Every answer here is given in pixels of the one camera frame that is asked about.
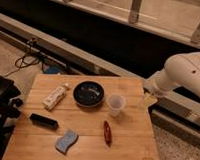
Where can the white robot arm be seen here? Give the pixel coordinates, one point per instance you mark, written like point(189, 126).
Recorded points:
point(181, 70)

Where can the wooden cutting board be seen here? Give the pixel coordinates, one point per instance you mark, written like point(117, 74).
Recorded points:
point(131, 130)

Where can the black equipment at left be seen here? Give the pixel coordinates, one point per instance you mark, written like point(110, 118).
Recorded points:
point(9, 103)

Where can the white tube bottle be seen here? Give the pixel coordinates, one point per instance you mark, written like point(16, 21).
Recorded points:
point(55, 96)

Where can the black rectangular block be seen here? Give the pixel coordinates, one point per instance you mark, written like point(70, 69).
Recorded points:
point(44, 121)

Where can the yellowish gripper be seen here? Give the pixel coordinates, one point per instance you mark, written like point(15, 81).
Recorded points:
point(148, 100)

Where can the blue sponge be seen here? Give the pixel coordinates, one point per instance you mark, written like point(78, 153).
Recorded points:
point(66, 141)

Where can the translucent plastic cup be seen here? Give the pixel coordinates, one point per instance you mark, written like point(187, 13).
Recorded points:
point(115, 103)

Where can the blue object on floor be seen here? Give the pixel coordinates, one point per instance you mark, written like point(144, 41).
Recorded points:
point(52, 69)

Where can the dark ceramic bowl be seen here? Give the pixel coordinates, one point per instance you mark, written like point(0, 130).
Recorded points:
point(88, 94)

